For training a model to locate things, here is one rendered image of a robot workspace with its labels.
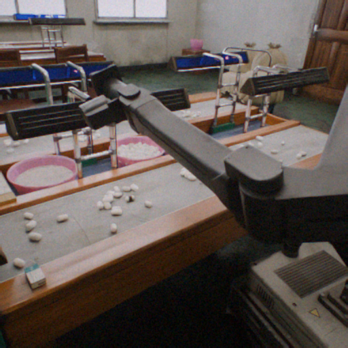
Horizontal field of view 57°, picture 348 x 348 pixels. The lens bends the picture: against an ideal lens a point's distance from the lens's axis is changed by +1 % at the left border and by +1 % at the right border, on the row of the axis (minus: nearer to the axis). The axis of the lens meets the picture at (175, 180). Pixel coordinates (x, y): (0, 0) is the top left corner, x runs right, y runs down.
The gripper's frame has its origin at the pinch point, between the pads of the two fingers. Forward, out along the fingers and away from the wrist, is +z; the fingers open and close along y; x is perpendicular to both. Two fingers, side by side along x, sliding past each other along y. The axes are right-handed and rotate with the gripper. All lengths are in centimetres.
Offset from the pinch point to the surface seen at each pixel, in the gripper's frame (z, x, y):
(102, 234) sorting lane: -6.2, -19.4, 41.7
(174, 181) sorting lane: 13, 15, 54
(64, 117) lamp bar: 8.7, -12.0, 8.1
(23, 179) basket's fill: 41, -36, 37
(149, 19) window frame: 554, 258, 116
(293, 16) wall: 338, 417, 148
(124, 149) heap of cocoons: 50, 9, 51
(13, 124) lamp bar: 7.0, -24.7, 3.5
